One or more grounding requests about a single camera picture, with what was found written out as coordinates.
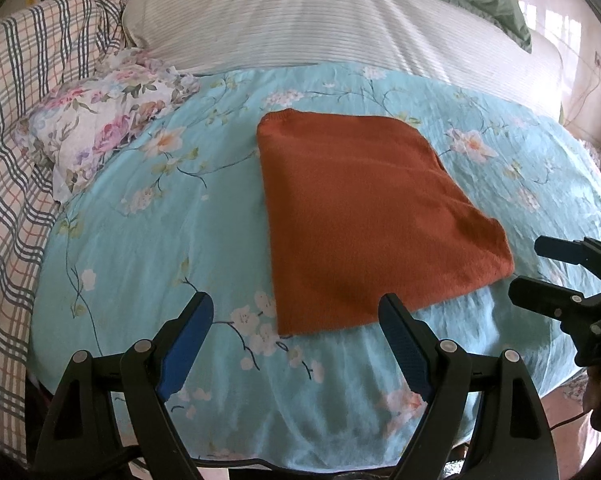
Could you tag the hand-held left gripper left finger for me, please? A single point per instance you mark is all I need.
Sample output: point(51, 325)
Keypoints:
point(183, 355)

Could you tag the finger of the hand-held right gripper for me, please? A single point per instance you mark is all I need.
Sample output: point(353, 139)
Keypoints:
point(545, 300)
point(560, 251)

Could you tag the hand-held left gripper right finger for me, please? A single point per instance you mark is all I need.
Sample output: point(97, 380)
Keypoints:
point(405, 355)

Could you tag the orange knit sweater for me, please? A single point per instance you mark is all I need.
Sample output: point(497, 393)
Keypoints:
point(360, 210)

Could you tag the light blue floral blanket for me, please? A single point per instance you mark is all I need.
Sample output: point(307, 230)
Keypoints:
point(155, 260)

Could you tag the white floral pillow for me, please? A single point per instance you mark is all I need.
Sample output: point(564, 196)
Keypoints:
point(95, 125)

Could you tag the plaid bed sheet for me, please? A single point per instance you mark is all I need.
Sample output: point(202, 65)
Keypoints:
point(15, 160)

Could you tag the white striped duvet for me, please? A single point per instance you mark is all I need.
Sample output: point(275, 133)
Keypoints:
point(330, 20)

